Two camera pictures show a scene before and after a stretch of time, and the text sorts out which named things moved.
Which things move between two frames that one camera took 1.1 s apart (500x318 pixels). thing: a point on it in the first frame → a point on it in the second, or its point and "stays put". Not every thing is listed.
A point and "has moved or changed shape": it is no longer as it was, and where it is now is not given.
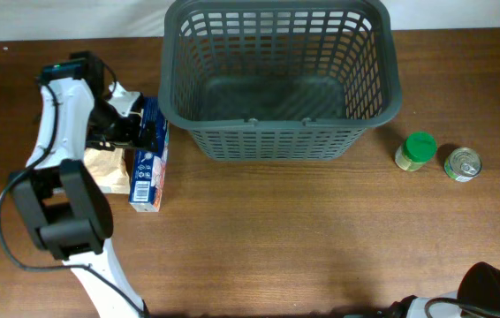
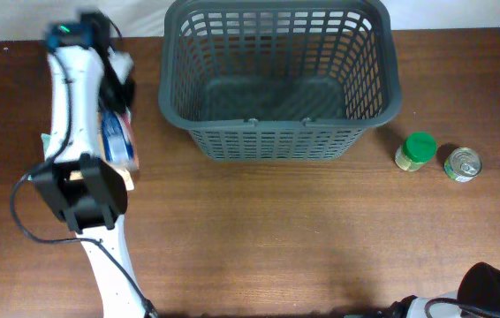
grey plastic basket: x=278 y=80 stays put
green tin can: x=464 y=164 stays put
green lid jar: x=418 y=148 stays put
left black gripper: x=128 y=137 → x=125 y=99
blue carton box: x=148 y=168 has moved or changed shape
